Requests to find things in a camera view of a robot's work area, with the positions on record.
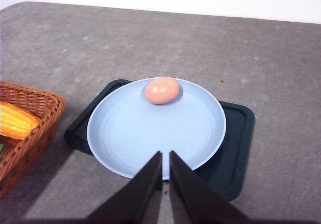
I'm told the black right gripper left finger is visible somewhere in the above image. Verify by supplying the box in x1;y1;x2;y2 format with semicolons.
85;151;163;224

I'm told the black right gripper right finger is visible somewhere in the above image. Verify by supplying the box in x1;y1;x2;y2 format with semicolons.
169;151;251;224

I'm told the blue round plate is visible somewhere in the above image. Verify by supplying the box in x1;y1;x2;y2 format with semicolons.
87;78;227;180

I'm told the brown wicker basket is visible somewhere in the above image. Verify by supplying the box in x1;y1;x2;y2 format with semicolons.
0;80;65;199

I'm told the black rectangular tray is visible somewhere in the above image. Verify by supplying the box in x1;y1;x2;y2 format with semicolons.
65;79;254;201

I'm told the yellow toy corn cob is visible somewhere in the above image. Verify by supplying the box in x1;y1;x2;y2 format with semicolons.
0;101;40;140

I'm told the green toy vegetable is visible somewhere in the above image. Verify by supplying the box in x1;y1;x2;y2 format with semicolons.
0;144;5;162

